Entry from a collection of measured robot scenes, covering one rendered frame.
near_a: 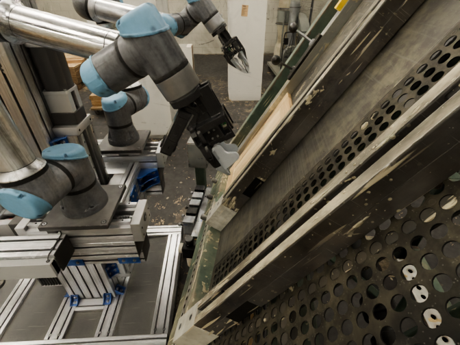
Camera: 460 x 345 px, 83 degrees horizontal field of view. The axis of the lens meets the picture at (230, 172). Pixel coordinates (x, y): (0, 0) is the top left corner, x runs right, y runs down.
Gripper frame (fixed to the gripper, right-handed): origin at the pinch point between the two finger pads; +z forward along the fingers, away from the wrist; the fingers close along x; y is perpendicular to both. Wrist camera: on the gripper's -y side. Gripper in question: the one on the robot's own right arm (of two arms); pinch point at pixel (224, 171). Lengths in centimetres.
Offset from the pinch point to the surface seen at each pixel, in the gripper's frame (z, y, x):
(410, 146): -8.4, 27.9, -25.6
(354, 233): 3.4, 19.0, -25.3
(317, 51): 4, 41, 59
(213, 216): 29.6, -19.7, 21.5
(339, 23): -2, 51, 57
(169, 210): 94, -104, 131
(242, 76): 99, -2, 423
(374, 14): -11.4, 44.6, 15.2
